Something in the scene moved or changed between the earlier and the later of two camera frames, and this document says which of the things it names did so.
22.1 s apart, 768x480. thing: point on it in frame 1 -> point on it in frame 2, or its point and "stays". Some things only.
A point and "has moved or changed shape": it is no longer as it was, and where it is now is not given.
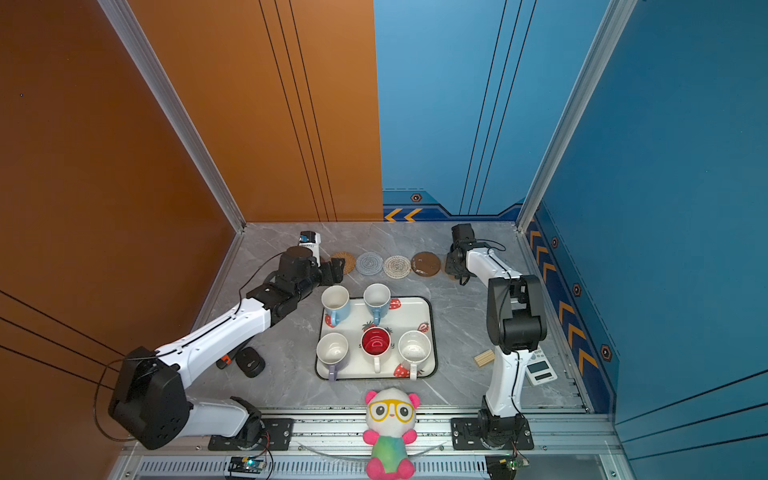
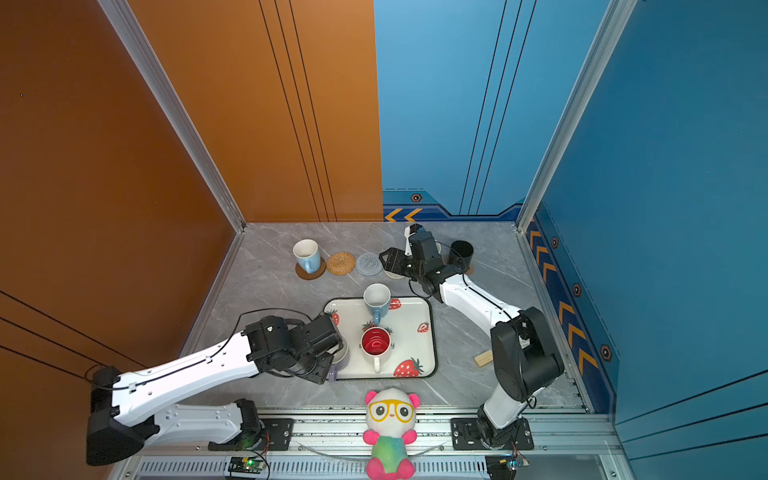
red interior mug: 376,341 stays
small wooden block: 484,357 stays
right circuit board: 503,467 stays
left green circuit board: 247,465 stays
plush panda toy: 391,414 stays
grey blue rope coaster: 369,263 stays
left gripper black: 337,271 -> 322,375
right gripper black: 450,265 -> 394,260
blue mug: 335,300 has moved or changed shape
